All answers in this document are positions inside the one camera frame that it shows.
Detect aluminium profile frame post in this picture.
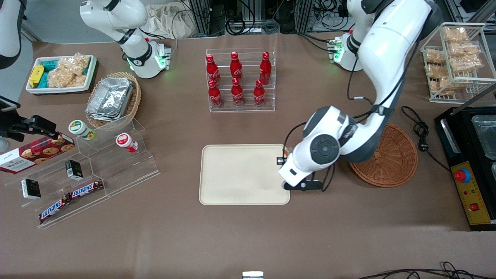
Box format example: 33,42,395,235
295,0,313,33
190,0,212,37

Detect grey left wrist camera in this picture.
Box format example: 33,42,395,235
282,179,324,191

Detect white rectangular bin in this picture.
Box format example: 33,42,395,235
26,55,97,95

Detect round brown wicker basket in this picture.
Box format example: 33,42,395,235
349,123,419,188

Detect small black box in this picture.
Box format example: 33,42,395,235
65,159,83,181
21,178,41,200

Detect coiled black cable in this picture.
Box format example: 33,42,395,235
226,17,279,36

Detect brown Snickers bar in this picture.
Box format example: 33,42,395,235
39,195,72,224
68,179,105,199

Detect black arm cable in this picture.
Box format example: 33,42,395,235
285,39,423,193

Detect yellow snack pack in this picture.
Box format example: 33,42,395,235
29,65,45,88

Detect aluminium foil container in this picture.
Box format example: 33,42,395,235
85,77,134,121

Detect thin black cable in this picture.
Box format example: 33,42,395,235
356,262,496,279

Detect oval light wicker basket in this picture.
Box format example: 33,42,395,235
85,71,142,129

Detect clear glass container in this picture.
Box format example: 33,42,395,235
471,115,496,160

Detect green lid yogurt cup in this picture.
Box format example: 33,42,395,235
69,120,96,140

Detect beige rectangular tray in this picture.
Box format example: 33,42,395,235
199,144,291,205

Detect black control box yellow panel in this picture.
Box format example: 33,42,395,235
434,83,496,232

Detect red lid yogurt cup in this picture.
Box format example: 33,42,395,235
116,133,139,153

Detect white wire basket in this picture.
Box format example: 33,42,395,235
420,22,496,104

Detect beige cloth bag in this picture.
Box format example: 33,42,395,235
145,3,198,39

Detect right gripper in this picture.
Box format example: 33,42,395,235
0,97,57,142

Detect black power cable with plug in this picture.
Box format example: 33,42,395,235
401,105,452,173

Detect clear bagged rice crackers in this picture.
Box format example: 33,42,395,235
58,53,91,76
47,68,88,88

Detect red cola bottle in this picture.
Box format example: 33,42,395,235
205,54,221,86
231,78,245,107
208,79,224,108
230,51,243,84
253,79,266,107
259,51,272,85

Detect bagged fried snack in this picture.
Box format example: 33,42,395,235
449,42,481,59
425,48,447,64
449,56,483,73
430,77,456,95
426,64,450,80
443,26,468,42

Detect red tartan cookie box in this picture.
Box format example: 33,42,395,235
0,133,75,175

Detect clear acrylic bottle rack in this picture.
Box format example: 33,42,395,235
205,48,276,113

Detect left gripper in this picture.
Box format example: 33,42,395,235
276,152,315,188

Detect clear acrylic stepped shelf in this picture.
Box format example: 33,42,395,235
4,114,160,229

